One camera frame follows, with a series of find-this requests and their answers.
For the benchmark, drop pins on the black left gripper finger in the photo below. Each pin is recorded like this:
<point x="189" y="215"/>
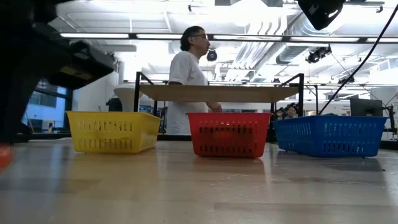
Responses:
<point x="12" y="115"/>

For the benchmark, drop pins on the yellow plastic basket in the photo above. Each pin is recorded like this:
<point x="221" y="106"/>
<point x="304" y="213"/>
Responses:
<point x="105" y="133"/>

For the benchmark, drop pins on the blue plastic basket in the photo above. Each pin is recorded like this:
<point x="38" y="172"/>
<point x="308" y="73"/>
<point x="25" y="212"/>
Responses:
<point x="329" y="137"/>

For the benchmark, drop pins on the red plastic basket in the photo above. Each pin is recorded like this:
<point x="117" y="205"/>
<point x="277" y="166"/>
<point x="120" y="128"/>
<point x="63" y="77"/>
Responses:
<point x="228" y="137"/>

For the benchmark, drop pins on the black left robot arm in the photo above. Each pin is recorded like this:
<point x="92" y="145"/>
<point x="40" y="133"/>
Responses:
<point x="18" y="12"/>

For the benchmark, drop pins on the black background chair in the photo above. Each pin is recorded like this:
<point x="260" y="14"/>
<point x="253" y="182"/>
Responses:
<point x="114" y="105"/>

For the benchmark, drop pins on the overhead light bar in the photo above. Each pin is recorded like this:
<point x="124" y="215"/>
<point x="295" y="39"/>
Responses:
<point x="248" y="38"/>

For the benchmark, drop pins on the dark computer monitor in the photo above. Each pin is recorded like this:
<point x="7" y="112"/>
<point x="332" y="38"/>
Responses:
<point x="365" y="107"/>

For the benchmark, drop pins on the person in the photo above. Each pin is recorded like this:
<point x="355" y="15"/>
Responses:
<point x="186" y="71"/>
<point x="291" y="112"/>

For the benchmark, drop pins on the black ceiling camera rig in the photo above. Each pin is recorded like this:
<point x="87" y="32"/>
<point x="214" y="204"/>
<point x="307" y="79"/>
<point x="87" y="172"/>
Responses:
<point x="318" y="53"/>

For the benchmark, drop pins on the black overhead camera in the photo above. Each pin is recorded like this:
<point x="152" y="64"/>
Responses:
<point x="211" y="55"/>

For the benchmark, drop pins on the wooden riser shelf black frame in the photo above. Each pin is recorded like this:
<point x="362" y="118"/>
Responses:
<point x="236" y="93"/>

